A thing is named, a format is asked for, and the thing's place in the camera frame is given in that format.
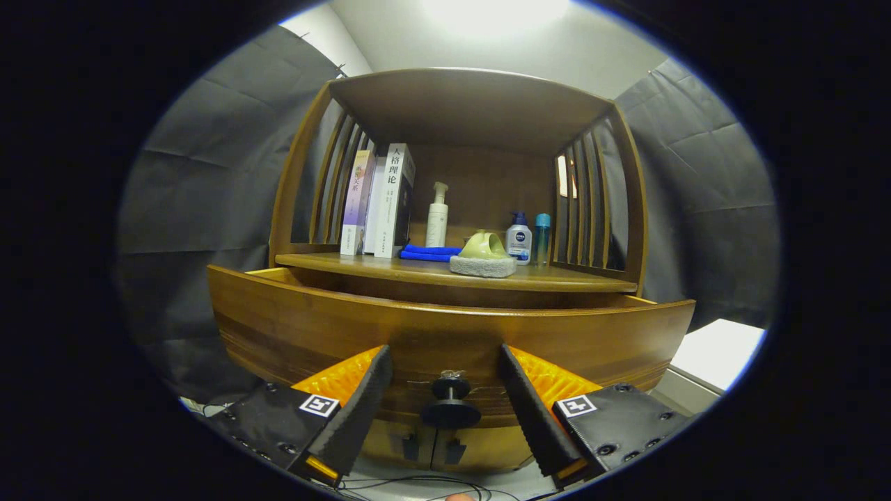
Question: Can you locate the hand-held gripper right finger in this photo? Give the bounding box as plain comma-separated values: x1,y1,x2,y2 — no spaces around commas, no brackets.
498,344,697,490

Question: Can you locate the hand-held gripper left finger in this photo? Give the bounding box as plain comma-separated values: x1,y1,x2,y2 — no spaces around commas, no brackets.
202,344,394,488

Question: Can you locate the black drawer knob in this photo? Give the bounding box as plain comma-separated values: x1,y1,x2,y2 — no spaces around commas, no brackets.
420,376,482,430

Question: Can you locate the wooden drawer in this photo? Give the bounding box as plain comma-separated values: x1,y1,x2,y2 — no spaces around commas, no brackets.
207,264,697,429

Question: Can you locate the green scrub brush with sponge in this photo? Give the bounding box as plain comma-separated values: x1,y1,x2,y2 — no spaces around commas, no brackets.
449,230,519,279

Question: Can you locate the wooden cabinet door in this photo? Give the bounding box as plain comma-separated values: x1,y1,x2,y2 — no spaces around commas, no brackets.
362,417,438,470
430,421,537,475

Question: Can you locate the wooden countertop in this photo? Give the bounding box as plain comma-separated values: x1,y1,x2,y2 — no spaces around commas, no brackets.
275,252,638,294

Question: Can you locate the wooden cabinet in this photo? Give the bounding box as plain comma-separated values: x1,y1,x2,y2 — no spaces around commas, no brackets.
207,67,697,475

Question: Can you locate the white bottle with blue cap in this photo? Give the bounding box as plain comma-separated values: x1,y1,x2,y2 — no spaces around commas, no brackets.
505,212,533,266

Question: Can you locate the blue folded towel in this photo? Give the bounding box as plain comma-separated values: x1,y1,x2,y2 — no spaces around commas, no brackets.
399,243,464,262

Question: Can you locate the white box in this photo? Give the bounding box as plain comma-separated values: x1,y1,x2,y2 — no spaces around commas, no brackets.
651,319,766,417

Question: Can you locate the thin white book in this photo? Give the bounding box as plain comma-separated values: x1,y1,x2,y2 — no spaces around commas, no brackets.
363,156,388,255

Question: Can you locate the white pump bottle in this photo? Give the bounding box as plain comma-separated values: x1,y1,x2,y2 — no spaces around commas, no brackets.
425,182,449,248

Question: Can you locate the purple book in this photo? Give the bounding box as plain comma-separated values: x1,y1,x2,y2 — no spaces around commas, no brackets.
340,150,377,256

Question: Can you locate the thick white and black book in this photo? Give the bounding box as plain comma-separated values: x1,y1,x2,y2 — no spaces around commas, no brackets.
374,143,417,260

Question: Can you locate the black floor cable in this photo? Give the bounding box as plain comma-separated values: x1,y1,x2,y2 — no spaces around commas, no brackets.
340,475,523,501

